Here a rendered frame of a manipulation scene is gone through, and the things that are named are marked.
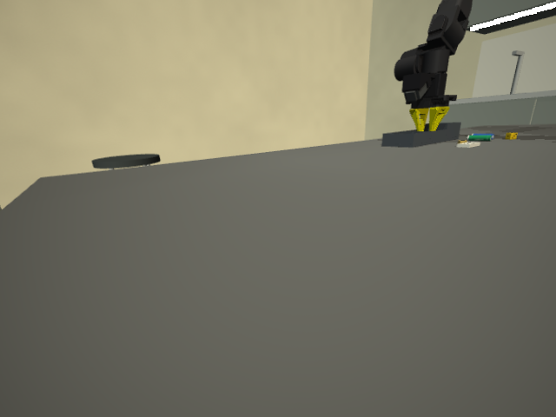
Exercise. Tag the white domino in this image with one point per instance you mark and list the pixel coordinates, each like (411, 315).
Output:
(468, 144)

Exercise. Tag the green aa battery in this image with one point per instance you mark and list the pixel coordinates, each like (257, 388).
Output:
(479, 138)

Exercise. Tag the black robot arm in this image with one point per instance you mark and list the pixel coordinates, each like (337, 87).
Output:
(445, 34)

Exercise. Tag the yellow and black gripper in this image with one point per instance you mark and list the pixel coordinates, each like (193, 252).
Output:
(437, 107)

